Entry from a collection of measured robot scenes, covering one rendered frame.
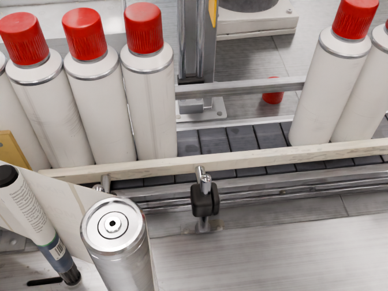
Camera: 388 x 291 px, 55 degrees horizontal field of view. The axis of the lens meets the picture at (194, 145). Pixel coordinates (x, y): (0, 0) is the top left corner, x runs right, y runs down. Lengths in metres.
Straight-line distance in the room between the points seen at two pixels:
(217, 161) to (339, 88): 0.15
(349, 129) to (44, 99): 0.35
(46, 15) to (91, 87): 0.52
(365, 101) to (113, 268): 0.33
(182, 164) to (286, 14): 0.44
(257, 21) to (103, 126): 0.44
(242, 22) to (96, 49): 0.44
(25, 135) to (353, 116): 0.37
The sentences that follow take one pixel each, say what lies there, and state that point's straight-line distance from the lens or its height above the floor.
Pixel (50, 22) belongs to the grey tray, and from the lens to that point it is 0.84.
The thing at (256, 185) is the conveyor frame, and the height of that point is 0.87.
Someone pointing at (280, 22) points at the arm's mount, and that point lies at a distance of 0.77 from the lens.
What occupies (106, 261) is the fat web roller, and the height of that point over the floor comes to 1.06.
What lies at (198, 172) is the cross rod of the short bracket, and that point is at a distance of 0.43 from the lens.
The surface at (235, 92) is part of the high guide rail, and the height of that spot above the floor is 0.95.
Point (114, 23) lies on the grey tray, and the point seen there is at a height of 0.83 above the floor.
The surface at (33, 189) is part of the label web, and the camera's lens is 0.29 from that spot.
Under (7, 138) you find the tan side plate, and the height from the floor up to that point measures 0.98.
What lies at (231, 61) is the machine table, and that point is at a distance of 0.71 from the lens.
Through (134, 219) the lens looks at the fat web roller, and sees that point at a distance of 0.23.
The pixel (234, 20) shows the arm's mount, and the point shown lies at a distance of 0.74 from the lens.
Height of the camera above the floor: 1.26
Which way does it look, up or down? 51 degrees down
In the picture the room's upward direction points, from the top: 1 degrees clockwise
